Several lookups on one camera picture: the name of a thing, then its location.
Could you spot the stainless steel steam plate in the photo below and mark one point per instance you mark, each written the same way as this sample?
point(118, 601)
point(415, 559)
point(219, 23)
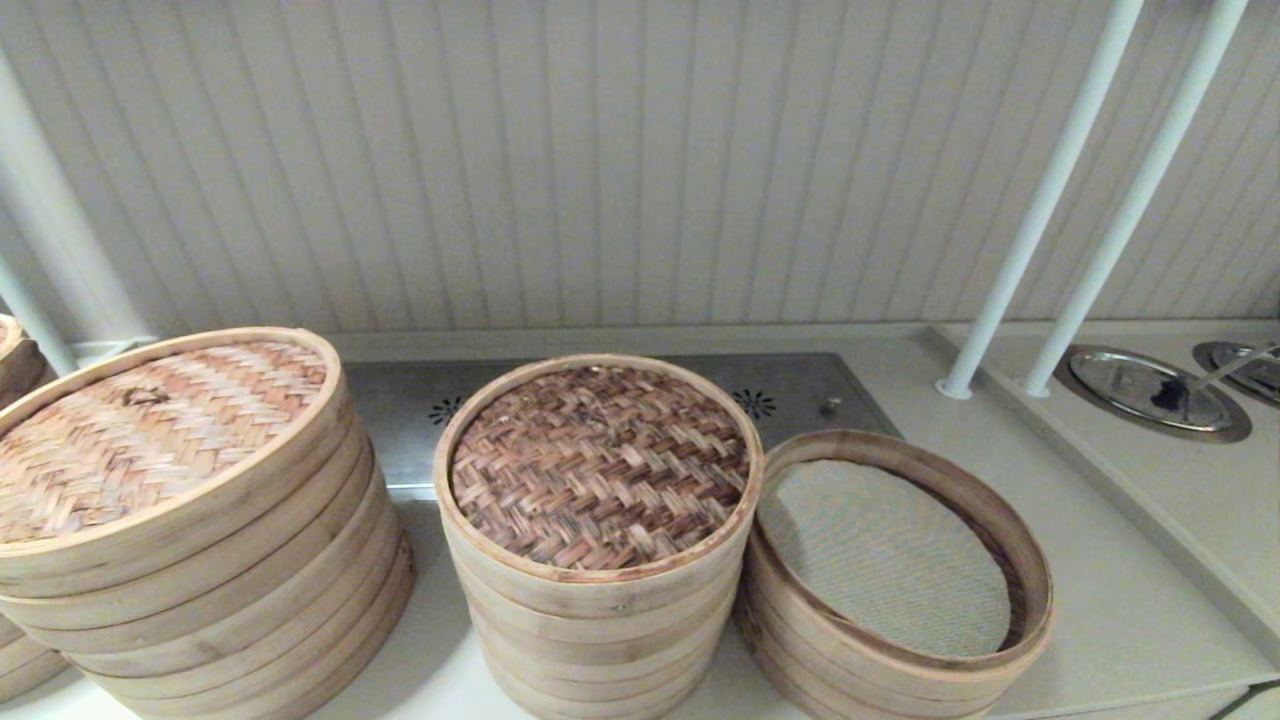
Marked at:
point(400, 440)

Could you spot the bamboo steamer stack behind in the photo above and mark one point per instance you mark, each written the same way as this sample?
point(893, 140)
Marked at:
point(20, 660)

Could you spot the round steel counter lid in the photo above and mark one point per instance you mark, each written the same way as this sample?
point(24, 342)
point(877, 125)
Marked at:
point(1215, 358)
point(1120, 380)

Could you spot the dark woven bamboo lid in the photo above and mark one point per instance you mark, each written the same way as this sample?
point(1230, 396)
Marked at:
point(600, 465)

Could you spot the grey mesh steamer liner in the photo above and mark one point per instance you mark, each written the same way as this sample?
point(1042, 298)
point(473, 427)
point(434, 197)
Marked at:
point(880, 560)

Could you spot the brown bamboo steamer at edge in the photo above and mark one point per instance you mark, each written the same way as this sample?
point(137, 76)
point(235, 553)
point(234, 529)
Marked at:
point(15, 365)

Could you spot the white slanted metal pole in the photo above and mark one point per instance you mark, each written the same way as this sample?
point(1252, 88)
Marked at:
point(1040, 200)
point(1130, 200)

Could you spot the large bamboo steamer stack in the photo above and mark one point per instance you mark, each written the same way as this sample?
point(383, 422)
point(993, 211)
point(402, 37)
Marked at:
point(250, 640)

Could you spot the wide low bamboo steamer stack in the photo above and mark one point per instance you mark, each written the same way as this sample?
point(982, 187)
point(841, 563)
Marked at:
point(850, 685)

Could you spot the large light woven steamer lid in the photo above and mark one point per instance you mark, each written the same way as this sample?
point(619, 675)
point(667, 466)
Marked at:
point(150, 440)

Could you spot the thick white pipe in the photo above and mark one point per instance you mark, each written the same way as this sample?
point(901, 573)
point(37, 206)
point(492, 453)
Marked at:
point(60, 240)

